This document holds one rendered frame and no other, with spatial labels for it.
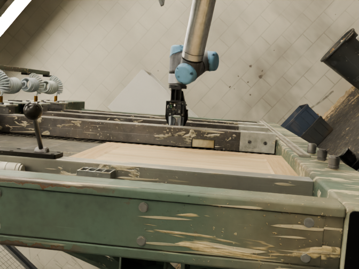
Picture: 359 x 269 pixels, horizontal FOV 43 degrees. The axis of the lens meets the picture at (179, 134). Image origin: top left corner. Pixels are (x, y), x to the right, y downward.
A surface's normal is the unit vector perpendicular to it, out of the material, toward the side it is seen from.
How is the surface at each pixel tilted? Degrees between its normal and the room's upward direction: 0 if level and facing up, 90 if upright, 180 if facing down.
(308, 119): 90
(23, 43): 90
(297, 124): 90
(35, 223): 90
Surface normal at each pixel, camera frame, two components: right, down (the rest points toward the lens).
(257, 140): -0.11, 0.08
